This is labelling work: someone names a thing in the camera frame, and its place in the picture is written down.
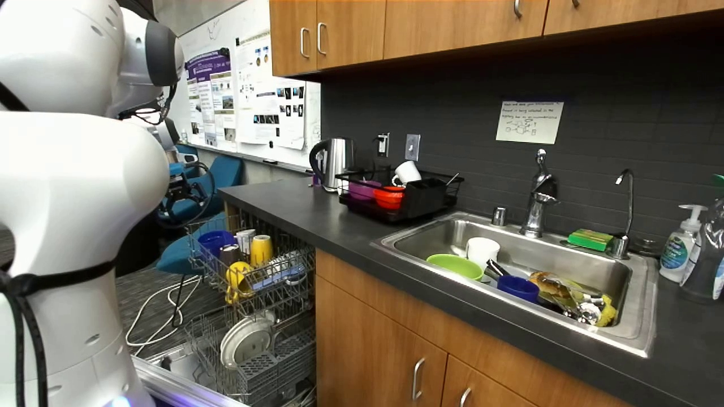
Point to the whiteboard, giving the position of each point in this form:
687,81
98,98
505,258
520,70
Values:
215,24

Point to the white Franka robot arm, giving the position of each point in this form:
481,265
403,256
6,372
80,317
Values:
68,181

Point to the yellow plastic cup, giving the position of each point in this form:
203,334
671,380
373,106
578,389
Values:
261,250

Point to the white poster with photos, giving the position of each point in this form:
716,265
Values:
262,75

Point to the dishwasher door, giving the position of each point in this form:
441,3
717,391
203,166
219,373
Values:
170,380

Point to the wooden wall cabinet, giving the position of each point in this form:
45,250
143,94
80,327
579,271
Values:
454,24

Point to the green sponge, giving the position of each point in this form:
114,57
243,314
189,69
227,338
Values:
591,240

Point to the wooden base cabinet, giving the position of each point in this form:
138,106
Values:
363,353

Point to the wall power outlet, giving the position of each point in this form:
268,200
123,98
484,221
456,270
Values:
384,143

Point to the purple header poster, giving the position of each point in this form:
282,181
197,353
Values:
209,98

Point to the white cup in sink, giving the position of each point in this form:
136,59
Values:
482,250

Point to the black dish drying rack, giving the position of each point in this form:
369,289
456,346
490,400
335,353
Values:
425,195

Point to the small white cup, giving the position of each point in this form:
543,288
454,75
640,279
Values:
244,240

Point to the blue plastic container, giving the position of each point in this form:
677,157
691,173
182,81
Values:
519,288

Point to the stainless steel sink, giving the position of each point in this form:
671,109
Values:
574,265

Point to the wall light switch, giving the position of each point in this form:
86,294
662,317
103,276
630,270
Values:
413,148

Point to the blue plastic bowl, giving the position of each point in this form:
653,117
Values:
209,243

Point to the chrome kitchen faucet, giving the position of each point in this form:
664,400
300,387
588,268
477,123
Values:
535,213

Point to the green plastic plate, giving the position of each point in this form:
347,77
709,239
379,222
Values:
454,268

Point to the white dinner plate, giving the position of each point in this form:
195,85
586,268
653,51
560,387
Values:
243,340

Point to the white soap pump dispenser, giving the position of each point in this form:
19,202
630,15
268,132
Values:
680,254

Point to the thin gooseneck water tap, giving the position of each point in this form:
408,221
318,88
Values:
628,221

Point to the orange plastic bowl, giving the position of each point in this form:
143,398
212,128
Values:
390,198

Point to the white ceramic mug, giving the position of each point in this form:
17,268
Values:
405,173

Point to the white paper notice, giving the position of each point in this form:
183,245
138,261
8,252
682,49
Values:
529,123

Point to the purple plastic bowl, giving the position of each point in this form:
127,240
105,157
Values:
363,191

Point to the yellow rag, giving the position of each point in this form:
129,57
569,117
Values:
561,293

